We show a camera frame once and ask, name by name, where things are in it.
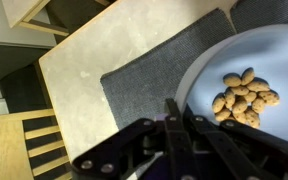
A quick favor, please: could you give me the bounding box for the blue bowl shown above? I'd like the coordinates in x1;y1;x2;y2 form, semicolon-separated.
175;25;288;141

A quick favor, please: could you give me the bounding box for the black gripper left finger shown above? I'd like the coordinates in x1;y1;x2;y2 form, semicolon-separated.
72;99;198;180

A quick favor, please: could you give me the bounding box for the light wooden chair right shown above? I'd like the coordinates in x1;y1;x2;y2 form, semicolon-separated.
0;109;69;180

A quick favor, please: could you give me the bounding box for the dark blue placemat centre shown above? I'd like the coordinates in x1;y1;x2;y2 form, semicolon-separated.
100;9;234;129

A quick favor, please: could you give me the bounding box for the light wooden side desk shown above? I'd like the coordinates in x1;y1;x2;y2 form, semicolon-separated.
1;0;69;37

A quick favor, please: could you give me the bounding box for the dark blue placemat side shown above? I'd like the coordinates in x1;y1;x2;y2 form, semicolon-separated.
230;0;288;33

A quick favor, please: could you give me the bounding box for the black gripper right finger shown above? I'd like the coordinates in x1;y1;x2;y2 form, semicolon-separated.
184;106;288;180

